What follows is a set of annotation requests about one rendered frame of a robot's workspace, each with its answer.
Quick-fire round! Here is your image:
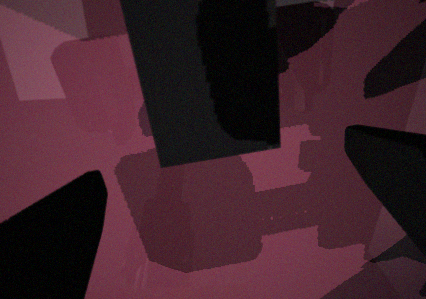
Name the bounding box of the black two-prong plug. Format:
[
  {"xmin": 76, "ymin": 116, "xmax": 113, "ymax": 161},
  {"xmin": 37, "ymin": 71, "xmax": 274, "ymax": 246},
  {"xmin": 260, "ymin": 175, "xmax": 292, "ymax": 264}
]
[{"xmin": 120, "ymin": 0, "xmax": 281, "ymax": 168}]

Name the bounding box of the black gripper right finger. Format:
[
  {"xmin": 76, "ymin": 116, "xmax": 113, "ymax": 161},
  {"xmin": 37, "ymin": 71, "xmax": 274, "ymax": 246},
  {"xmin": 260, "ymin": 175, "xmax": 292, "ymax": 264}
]
[{"xmin": 344, "ymin": 125, "xmax": 426, "ymax": 257}]

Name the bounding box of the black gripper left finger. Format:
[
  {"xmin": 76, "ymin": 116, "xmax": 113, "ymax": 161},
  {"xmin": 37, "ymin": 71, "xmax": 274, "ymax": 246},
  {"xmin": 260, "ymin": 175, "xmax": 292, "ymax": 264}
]
[{"xmin": 0, "ymin": 170, "xmax": 108, "ymax": 299}]

